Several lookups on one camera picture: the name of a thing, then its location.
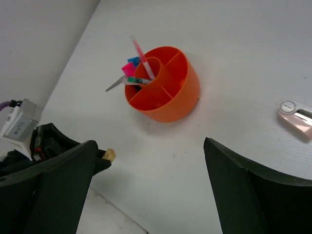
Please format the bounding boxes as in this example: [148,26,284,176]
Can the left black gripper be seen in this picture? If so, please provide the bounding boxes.
[30,123,112,175]

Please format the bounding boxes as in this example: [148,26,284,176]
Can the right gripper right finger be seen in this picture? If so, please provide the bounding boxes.
[203,138,312,234]

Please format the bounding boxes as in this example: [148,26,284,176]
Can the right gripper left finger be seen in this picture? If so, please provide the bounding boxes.
[0,140,98,234]

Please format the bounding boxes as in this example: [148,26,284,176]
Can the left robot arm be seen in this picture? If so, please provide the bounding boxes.
[0,123,112,195]

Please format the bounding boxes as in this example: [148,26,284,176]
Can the blue capped black highlighter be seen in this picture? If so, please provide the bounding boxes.
[127,57,141,67]

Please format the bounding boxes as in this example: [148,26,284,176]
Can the orange round compartment organizer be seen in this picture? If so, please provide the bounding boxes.
[125,46,200,123]

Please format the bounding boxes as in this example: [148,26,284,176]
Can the small tan eraser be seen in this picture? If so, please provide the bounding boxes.
[102,148,116,163]

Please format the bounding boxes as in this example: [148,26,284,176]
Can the pink capped black highlighter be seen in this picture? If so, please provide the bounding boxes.
[121,62,136,77]

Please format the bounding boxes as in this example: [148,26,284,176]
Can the black clear gel pen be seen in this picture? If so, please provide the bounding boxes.
[122,77,152,85]

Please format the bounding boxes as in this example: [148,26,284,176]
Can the black handled scissors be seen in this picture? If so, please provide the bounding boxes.
[105,75,127,92]

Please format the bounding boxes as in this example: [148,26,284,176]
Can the pink translucent pen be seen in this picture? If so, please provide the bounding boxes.
[130,36,155,80]

